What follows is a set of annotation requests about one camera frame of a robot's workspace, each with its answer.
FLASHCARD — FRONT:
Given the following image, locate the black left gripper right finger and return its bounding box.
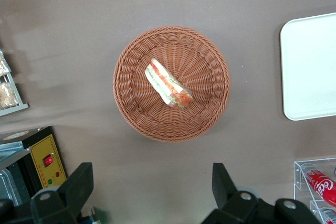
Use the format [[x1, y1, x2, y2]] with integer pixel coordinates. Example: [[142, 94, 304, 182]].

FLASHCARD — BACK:
[[201, 162, 263, 224]]

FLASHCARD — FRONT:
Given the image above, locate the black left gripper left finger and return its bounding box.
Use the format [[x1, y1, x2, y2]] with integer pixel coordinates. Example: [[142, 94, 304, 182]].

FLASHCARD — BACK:
[[30, 162, 95, 224]]

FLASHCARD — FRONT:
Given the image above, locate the triangle sandwich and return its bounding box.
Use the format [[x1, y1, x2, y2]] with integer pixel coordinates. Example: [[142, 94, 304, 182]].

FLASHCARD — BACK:
[[144, 58, 194, 109]]

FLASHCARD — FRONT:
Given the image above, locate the brown woven wicker basket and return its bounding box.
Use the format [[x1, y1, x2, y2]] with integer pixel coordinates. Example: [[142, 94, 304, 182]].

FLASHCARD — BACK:
[[112, 25, 232, 143]]

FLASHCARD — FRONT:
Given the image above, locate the beige plastic serving tray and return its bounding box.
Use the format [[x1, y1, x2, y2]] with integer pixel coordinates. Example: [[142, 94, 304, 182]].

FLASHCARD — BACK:
[[279, 12, 336, 121]]

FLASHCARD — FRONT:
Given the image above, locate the black food warmer yellow panel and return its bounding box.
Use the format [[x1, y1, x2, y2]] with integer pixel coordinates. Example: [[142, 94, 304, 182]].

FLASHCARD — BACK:
[[0, 126, 68, 208]]

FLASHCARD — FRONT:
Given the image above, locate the steel food warmer pan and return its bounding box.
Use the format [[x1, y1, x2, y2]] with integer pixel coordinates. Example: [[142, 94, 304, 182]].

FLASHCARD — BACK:
[[0, 168, 23, 207]]

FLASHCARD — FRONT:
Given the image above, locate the clear acrylic bottle rack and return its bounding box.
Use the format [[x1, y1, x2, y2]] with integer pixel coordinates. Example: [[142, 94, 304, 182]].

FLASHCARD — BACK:
[[293, 157, 336, 224]]

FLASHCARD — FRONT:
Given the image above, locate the bagged rice cracker snack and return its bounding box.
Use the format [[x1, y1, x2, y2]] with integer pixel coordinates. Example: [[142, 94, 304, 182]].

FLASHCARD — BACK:
[[0, 52, 12, 76], [0, 81, 16, 110]]

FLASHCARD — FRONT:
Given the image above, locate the grey wire snack rack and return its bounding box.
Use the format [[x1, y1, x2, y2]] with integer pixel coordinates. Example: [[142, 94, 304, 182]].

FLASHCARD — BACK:
[[0, 49, 29, 118]]

